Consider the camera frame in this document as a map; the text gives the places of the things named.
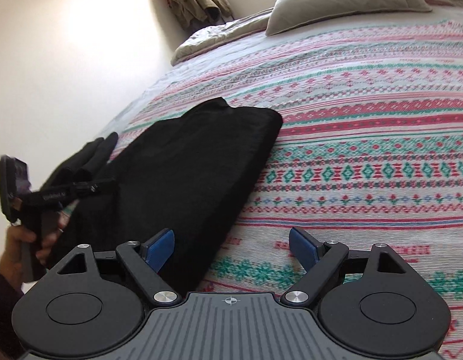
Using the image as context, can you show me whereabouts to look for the black pants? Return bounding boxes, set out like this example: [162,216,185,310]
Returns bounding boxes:
[47,97,283,295]

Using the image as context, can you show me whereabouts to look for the person's left hand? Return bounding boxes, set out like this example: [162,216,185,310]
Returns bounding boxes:
[0,225,62,267]

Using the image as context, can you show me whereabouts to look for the patterned striped bedspread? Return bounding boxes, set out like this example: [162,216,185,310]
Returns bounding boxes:
[58,14,463,360]

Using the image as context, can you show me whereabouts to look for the hanging olive clothes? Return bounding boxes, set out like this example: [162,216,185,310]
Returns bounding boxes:
[166,0,233,33]

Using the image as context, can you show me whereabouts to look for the beige pillow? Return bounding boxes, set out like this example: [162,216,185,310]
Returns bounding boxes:
[265,0,433,38]

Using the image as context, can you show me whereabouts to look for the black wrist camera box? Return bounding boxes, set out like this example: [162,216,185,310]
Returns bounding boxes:
[0,155,30,223]

